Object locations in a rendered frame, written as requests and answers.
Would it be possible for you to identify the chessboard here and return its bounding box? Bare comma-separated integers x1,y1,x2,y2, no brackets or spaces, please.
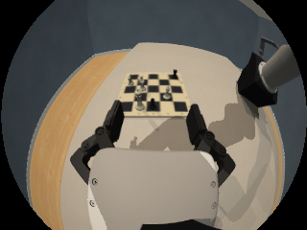
118,73,191,117

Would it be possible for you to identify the white chess king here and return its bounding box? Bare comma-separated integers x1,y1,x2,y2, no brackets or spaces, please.
135,89,145,110

